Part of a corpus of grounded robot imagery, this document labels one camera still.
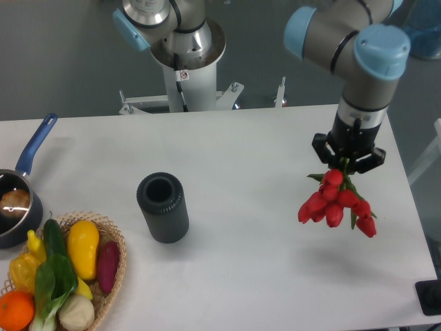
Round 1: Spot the yellow bell pepper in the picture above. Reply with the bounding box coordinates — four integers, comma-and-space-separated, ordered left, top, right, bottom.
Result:
9, 253, 41, 294

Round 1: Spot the dark green cucumber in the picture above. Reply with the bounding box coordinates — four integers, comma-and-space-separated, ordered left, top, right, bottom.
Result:
43, 219, 69, 259

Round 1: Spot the woven wicker basket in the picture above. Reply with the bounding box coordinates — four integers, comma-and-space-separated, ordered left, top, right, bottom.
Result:
1, 212, 126, 330

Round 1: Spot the blue handled saucepan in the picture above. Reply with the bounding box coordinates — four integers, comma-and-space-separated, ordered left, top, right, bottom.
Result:
1, 113, 58, 249

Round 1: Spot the yellow squash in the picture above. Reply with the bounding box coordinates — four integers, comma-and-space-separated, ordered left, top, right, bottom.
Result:
68, 220, 100, 281

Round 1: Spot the beige garlic bulb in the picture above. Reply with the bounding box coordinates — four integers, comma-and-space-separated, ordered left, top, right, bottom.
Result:
59, 294, 94, 331

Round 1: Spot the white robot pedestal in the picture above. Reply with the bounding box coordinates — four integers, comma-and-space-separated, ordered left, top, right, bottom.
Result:
119, 51, 290, 116

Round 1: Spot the small yellow pepper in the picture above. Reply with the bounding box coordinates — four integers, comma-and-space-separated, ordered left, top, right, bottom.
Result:
27, 230, 46, 262

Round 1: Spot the purple sweet potato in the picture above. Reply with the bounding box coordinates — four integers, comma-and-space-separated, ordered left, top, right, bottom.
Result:
96, 241, 120, 294

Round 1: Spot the blue translucent container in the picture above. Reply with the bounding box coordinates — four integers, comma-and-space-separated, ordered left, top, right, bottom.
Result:
403, 1, 440, 60

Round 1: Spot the black cable on pedestal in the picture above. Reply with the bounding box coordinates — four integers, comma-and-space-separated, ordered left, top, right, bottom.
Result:
173, 53, 189, 112

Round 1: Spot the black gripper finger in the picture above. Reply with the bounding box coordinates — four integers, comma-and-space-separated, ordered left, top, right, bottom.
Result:
352, 148, 386, 174
311, 133, 340, 169

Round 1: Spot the dark grey ribbed vase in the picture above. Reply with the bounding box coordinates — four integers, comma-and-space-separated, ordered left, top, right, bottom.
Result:
136, 172, 189, 244

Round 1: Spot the black device at edge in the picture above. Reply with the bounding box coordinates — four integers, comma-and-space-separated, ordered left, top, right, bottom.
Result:
415, 279, 440, 316

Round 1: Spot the yellow banana piece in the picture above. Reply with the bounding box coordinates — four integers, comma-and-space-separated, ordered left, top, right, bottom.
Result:
74, 277, 93, 301

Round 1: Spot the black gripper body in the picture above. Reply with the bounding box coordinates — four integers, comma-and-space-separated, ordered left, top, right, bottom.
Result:
326, 114, 382, 159

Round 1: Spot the red tulip bouquet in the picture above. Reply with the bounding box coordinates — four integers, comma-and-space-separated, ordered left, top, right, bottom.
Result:
297, 158, 377, 238

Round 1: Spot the orange fruit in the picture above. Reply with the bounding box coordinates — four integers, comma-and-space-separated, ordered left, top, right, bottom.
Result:
1, 290, 35, 330

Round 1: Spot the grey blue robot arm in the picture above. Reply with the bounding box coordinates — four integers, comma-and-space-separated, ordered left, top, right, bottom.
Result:
112, 1, 410, 174

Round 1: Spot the green bok choy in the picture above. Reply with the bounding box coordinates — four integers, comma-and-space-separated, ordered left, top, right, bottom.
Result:
29, 254, 78, 330

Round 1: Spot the white frame at right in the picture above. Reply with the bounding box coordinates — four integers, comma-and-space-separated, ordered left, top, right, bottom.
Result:
407, 119, 440, 185

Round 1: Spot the brown bun in pan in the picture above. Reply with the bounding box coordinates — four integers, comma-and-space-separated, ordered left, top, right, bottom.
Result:
1, 189, 30, 219

